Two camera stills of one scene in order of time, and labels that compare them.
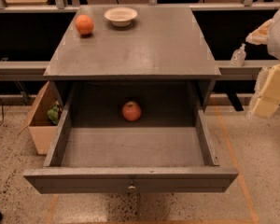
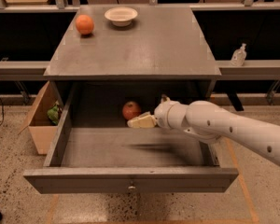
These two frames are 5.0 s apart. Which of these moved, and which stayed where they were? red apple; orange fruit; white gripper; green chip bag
Moved: white gripper
Stayed: red apple; green chip bag; orange fruit
